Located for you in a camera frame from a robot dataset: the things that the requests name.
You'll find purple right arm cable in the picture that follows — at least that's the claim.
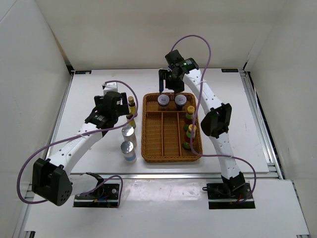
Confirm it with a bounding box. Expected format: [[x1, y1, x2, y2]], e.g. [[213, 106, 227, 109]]
[[171, 35, 257, 204]]

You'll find brown wicker divided basket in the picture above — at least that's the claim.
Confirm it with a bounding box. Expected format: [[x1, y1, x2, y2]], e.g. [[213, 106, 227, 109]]
[[141, 93, 200, 163]]

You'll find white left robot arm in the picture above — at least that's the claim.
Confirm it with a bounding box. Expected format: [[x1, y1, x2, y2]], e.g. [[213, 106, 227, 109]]
[[32, 91, 129, 206]]

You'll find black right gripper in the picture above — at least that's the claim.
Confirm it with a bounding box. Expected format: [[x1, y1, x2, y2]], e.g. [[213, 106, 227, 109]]
[[158, 69, 185, 95]]

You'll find aluminium table edge rail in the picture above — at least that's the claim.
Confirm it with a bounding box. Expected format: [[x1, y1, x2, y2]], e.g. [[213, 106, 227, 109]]
[[70, 171, 279, 179]]

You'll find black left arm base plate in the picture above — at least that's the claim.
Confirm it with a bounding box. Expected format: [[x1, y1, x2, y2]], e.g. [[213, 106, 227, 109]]
[[73, 172, 123, 208]]

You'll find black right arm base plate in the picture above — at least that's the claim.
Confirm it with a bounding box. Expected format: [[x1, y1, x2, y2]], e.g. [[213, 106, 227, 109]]
[[202, 182, 256, 210]]

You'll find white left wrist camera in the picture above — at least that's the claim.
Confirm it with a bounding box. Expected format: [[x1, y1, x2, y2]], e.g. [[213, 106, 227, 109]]
[[102, 82, 118, 95]]

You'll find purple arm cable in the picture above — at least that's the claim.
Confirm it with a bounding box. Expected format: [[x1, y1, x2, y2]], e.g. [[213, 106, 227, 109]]
[[171, 35, 257, 204], [16, 80, 138, 205]]

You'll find yellow-cap red sauce bottle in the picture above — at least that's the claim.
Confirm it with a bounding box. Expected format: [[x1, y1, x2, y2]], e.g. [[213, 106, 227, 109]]
[[183, 106, 195, 131]]

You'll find dark silver-lid sauce jar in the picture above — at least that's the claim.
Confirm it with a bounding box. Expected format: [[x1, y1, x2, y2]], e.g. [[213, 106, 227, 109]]
[[157, 94, 170, 111]]

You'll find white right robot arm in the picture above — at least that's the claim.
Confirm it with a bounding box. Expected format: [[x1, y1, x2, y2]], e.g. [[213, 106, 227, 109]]
[[158, 50, 245, 198]]

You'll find yellow-label cork bottle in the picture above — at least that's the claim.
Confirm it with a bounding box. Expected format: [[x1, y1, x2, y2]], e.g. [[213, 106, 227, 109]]
[[126, 112, 136, 129], [128, 96, 137, 116]]

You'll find silver-lid spice jar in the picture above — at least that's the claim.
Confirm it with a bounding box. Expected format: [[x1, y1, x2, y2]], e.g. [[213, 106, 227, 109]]
[[120, 141, 137, 163], [121, 124, 137, 147]]

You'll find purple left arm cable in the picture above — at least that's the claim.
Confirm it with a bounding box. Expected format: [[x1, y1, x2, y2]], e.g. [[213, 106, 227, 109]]
[[16, 80, 138, 205]]

